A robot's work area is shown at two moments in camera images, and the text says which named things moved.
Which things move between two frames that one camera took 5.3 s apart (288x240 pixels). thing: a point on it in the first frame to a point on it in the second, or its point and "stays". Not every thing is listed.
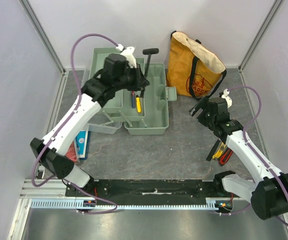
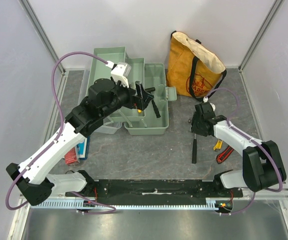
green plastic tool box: [143, 112] stays
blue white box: [82, 142] stays
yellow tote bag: [193, 70] stays
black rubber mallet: [148, 51] to [150, 89]
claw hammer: [213, 150] to [194, 150]
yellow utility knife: [218, 154] to [218, 145]
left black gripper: [141, 81] to [141, 102]
